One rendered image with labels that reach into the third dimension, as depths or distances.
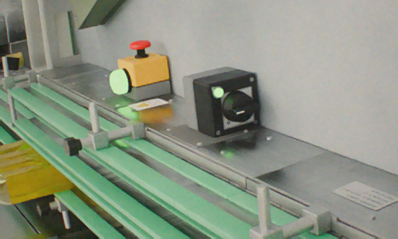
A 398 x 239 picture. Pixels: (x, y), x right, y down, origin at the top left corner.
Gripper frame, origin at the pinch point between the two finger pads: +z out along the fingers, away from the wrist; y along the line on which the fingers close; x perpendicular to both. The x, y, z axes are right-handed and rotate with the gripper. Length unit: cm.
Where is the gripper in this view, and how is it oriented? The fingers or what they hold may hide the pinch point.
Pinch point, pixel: (9, 62)
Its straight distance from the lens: 178.0
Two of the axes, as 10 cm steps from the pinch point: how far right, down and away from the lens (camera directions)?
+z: 8.6, 0.4, 5.1
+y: 4.9, 2.0, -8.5
